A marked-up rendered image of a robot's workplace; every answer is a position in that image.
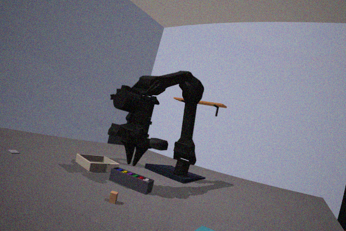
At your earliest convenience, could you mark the small tan rectangular block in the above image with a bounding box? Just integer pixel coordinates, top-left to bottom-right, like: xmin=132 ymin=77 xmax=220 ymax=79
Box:
xmin=109 ymin=190 xmax=118 ymax=204

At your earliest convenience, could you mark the beige open tray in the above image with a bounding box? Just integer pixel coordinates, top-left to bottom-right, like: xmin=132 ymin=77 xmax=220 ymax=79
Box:
xmin=75 ymin=154 xmax=119 ymax=172

